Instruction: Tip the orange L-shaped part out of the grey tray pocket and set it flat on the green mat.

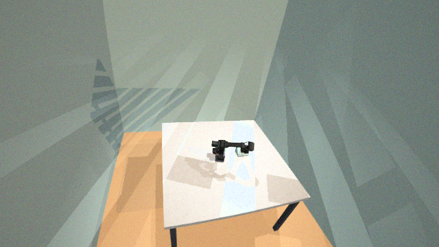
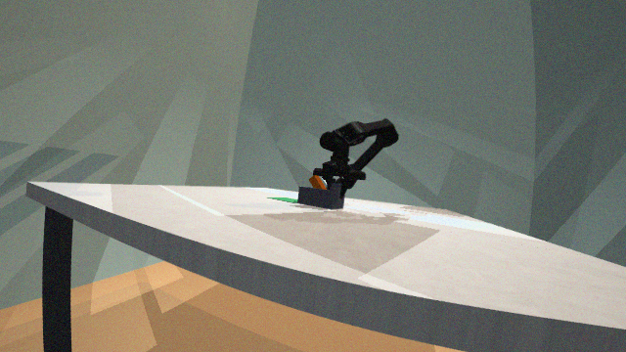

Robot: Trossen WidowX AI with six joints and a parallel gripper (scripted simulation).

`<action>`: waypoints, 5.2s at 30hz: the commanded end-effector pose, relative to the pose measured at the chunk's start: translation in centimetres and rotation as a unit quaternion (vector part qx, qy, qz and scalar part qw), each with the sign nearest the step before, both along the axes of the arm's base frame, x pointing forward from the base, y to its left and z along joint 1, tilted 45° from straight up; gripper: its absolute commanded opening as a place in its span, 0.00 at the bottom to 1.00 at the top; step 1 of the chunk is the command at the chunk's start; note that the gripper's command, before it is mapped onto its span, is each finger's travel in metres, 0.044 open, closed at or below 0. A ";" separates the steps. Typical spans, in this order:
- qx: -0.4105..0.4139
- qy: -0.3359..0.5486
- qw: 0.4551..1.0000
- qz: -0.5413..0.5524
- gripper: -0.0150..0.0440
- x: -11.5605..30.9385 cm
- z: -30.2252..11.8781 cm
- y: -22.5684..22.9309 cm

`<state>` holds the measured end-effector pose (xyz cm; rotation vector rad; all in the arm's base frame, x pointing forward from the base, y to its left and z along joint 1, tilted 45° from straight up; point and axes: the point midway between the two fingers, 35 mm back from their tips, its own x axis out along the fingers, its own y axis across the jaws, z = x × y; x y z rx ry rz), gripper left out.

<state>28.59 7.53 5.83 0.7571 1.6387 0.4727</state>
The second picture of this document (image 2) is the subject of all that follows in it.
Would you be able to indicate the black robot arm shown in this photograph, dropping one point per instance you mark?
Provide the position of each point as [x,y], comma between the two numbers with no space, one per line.
[356,132]

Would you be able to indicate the orange l-shaped part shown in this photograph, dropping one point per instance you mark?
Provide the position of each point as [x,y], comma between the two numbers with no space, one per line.
[316,182]

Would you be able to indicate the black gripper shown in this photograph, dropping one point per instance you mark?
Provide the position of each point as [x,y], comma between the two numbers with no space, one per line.
[348,176]

